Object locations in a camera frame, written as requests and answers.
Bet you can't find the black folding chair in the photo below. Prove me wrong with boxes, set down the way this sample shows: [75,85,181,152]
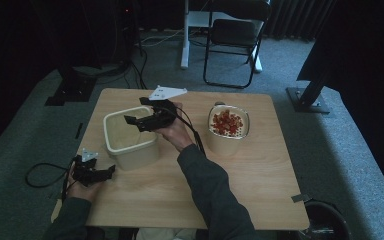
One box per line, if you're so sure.
[202,0,273,90]

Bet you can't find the dark curtain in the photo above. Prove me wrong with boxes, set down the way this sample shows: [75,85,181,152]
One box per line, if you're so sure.
[265,0,338,43]

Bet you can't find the black stand base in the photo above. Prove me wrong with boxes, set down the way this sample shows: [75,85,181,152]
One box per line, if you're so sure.
[44,64,98,107]

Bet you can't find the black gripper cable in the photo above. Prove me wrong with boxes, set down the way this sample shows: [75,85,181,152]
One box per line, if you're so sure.
[25,156,76,202]
[161,105,207,157]

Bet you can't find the person's right hand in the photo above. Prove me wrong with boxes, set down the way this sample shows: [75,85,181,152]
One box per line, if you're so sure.
[153,100,195,154]

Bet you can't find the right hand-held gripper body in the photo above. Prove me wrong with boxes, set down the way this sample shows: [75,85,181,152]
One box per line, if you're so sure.
[138,85,188,132]

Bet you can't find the pile of red candies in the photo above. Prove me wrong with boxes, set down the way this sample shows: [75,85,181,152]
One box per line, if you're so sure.
[210,109,245,137]

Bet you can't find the person's left hand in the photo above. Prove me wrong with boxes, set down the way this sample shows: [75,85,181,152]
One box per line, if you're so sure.
[65,163,104,203]

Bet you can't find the white floor cable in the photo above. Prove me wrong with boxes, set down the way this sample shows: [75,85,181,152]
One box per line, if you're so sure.
[139,28,185,48]

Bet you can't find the black floor cables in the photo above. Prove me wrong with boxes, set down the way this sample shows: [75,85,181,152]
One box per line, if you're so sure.
[72,46,148,90]

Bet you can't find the white square plastic bin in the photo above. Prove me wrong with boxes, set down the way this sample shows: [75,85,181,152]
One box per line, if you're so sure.
[102,105,160,172]

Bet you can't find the black round bin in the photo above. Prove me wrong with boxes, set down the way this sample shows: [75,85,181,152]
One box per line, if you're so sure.
[299,198,353,240]

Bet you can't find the white desk frame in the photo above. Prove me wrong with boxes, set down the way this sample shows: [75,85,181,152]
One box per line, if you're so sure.
[179,0,264,74]

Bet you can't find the grey tape piece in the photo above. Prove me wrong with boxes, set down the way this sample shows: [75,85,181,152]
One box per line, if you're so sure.
[291,193,312,204]

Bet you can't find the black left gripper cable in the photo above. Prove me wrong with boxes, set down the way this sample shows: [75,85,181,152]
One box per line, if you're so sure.
[25,156,76,202]

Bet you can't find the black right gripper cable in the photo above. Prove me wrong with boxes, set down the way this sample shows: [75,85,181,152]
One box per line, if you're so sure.
[161,105,207,157]

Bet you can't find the clear bowl of red candies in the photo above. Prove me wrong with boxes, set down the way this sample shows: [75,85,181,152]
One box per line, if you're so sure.
[206,101,250,157]

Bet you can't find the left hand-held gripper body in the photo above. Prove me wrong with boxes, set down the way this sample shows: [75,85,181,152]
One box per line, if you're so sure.
[70,147,100,187]

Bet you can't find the black stand with metal base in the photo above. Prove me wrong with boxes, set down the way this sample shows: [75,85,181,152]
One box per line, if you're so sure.
[285,74,332,115]

